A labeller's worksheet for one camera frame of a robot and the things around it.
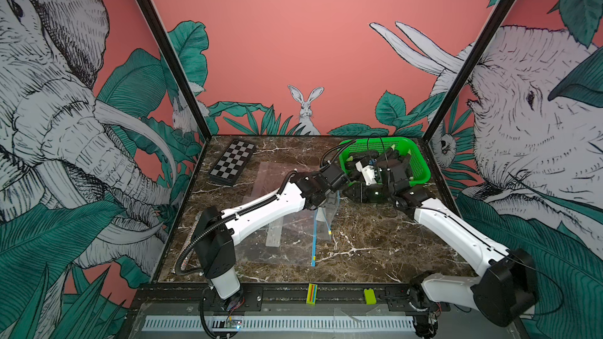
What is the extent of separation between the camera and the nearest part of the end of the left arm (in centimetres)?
A: 55

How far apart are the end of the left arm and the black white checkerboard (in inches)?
21.9

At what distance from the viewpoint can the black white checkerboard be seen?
3.38 feet
